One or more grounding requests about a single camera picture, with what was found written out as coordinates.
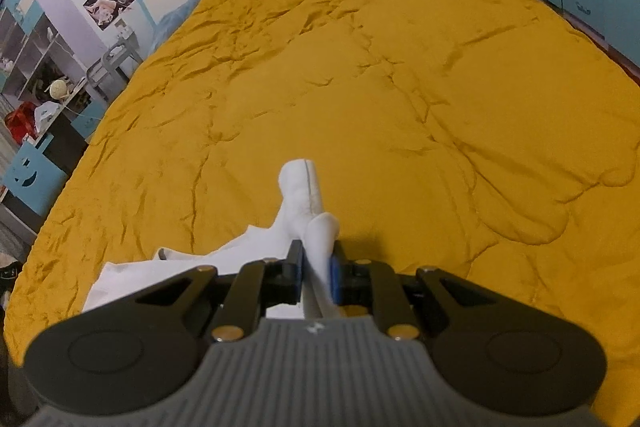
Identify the blue chair with face cutout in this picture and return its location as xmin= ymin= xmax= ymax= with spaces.
xmin=2 ymin=134 xmax=69 ymax=219

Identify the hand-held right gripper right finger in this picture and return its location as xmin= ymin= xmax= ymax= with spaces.
xmin=329 ymin=241 xmax=497 ymax=342

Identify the white sweatshirt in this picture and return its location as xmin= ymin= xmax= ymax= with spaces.
xmin=82 ymin=159 xmax=347 ymax=321

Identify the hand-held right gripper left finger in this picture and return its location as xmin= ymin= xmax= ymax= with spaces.
xmin=132 ymin=239 xmax=307 ymax=342

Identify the pink and white wall poster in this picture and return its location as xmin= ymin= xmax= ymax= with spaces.
xmin=82 ymin=0 xmax=143 ymax=30

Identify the grey stool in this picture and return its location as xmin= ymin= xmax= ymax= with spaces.
xmin=85 ymin=34 xmax=147 ymax=104

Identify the yellow quilted blanket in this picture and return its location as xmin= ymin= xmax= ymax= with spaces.
xmin=4 ymin=0 xmax=640 ymax=426

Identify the white plastic bag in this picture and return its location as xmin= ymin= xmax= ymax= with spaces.
xmin=35 ymin=102 xmax=64 ymax=134

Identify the red bag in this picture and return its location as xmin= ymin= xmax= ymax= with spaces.
xmin=5 ymin=102 xmax=39 ymax=142

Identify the white and blue shelf desk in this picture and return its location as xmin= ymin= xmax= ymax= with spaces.
xmin=0 ymin=0 xmax=109 ymax=148

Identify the blue pillow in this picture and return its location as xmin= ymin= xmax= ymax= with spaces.
xmin=149 ymin=0 xmax=222 ymax=54

